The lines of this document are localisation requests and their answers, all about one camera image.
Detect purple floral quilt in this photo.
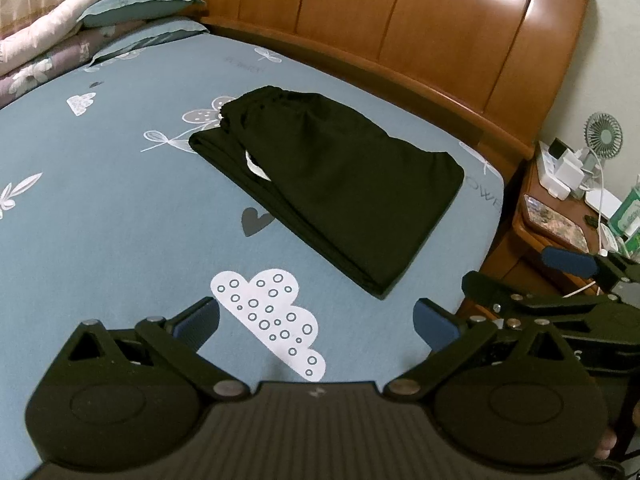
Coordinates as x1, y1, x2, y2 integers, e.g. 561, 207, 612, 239
0, 25, 109, 109

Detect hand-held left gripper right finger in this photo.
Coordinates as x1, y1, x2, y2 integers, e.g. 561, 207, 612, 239
383, 297, 575, 404

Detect black drawstring pants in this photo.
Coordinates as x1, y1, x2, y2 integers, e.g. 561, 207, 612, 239
188, 86, 466, 301

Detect wooden headboard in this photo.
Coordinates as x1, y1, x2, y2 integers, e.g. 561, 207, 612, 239
147, 0, 601, 182

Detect white power strip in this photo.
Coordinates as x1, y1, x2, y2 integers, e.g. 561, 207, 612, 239
536, 141, 572, 196

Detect white flat box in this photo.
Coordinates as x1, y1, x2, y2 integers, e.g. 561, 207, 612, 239
584, 187, 627, 222

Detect white charging cable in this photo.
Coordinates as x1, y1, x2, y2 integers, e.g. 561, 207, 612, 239
564, 147, 612, 298

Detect blue pillow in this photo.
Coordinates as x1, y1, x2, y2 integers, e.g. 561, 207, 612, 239
89, 16, 211, 67
77, 0, 207, 29

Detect pink floral quilt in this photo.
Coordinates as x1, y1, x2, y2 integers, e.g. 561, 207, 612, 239
0, 0, 152, 62

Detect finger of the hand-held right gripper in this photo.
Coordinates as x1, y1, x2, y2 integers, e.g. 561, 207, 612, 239
541, 246, 602, 287
461, 270, 622, 322

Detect green tissue packet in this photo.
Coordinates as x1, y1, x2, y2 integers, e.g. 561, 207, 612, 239
606, 195, 640, 257

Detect white charger block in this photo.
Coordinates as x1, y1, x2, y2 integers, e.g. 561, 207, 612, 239
550, 152, 587, 200

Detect wooden nightstand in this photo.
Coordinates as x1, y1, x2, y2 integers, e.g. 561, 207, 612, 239
482, 159, 640, 302

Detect person's right hand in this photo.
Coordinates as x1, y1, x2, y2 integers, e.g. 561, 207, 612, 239
597, 427, 617, 463

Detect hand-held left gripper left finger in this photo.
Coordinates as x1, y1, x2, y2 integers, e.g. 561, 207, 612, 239
62, 296, 252, 404

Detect small green desk fan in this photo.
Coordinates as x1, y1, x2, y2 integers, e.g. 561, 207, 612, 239
584, 111, 626, 162

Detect phone with patterned case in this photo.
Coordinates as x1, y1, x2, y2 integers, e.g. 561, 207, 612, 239
521, 193, 592, 254

